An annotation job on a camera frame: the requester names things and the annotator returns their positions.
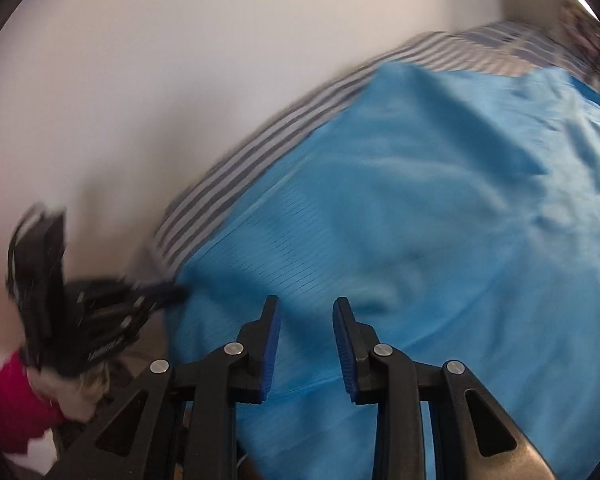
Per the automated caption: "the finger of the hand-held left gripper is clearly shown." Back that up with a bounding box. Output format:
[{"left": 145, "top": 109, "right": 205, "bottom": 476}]
[{"left": 125, "top": 281, "right": 189, "bottom": 312}]

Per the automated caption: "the grey striped blanket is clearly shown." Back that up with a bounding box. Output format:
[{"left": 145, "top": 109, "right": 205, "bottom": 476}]
[{"left": 135, "top": 20, "right": 600, "bottom": 281}]

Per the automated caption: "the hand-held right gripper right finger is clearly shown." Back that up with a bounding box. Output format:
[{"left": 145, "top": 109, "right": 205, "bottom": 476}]
[{"left": 332, "top": 297, "right": 556, "bottom": 480}]

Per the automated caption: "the blue pinstriped garment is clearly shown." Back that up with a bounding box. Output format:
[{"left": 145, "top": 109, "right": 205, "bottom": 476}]
[{"left": 162, "top": 62, "right": 600, "bottom": 480}]

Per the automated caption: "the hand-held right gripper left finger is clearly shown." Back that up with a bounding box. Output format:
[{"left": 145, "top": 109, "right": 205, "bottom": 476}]
[{"left": 45, "top": 296, "right": 281, "bottom": 480}]

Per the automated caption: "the person's left hand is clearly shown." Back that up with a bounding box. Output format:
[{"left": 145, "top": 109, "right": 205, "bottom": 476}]
[{"left": 30, "top": 361, "right": 112, "bottom": 422}]

